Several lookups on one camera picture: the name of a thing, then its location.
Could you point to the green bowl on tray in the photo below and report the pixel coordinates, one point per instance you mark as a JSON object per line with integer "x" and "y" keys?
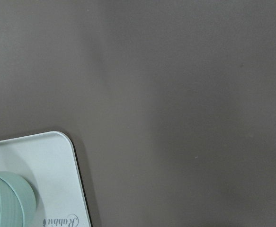
{"x": 17, "y": 201}

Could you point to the cream rectangular tray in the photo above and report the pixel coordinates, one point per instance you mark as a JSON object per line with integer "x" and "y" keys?
{"x": 48, "y": 162}

